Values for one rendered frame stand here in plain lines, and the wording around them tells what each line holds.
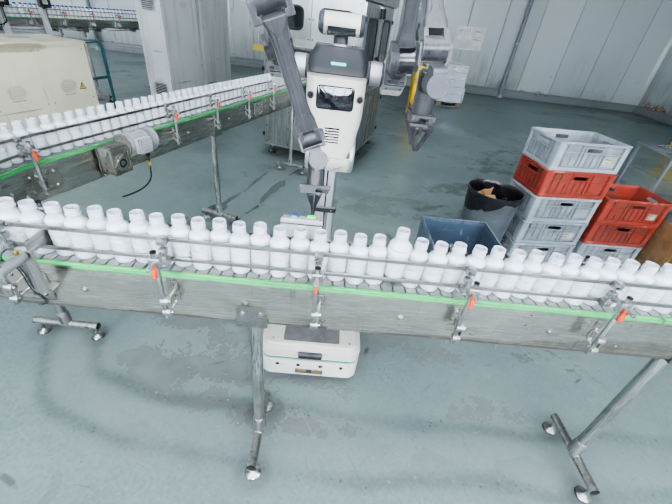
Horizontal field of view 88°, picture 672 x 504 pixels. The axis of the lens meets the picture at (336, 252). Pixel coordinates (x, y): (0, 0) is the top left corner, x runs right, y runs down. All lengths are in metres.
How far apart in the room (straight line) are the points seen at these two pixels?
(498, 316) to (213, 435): 1.38
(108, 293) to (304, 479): 1.13
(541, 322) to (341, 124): 1.01
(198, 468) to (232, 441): 0.17
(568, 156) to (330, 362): 2.34
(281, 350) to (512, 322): 1.12
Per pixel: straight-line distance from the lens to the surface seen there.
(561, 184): 3.33
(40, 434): 2.21
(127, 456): 1.99
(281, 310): 1.15
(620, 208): 3.85
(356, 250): 1.02
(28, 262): 1.29
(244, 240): 1.05
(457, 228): 1.79
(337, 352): 1.89
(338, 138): 1.50
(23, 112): 4.81
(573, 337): 1.44
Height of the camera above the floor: 1.69
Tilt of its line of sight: 34 degrees down
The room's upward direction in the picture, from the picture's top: 7 degrees clockwise
